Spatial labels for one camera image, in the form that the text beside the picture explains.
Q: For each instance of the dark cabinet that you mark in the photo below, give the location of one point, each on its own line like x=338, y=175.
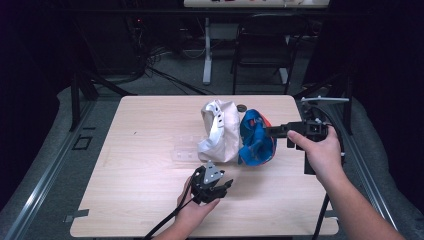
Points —
x=110, y=43

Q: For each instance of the aluminium rail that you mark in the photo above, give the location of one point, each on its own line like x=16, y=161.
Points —
x=36, y=190
x=370, y=186

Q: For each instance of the white cap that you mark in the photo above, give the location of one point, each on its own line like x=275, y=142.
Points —
x=221, y=136

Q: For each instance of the black chair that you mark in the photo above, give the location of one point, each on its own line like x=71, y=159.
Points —
x=263, y=50

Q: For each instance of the clear acrylic rack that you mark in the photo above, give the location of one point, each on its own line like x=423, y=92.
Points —
x=185, y=148

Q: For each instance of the grey tape strip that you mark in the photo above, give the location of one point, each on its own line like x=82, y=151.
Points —
x=76, y=215

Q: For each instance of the person's left hand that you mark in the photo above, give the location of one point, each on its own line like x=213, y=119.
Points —
x=191, y=213

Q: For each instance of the person's right hand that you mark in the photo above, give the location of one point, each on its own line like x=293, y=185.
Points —
x=325, y=156

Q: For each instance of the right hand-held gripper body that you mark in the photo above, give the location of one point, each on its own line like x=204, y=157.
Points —
x=311, y=128

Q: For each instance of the black metal stand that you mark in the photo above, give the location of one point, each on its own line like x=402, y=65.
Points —
x=348, y=100
x=78, y=96

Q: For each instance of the small dark round disc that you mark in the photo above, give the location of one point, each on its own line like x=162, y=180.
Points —
x=241, y=107

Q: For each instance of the white desk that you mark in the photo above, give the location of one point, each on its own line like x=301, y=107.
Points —
x=207, y=50

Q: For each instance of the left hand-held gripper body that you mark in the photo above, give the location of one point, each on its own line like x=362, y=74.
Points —
x=210, y=188

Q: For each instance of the blue cap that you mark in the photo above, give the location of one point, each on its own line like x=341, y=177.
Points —
x=256, y=146

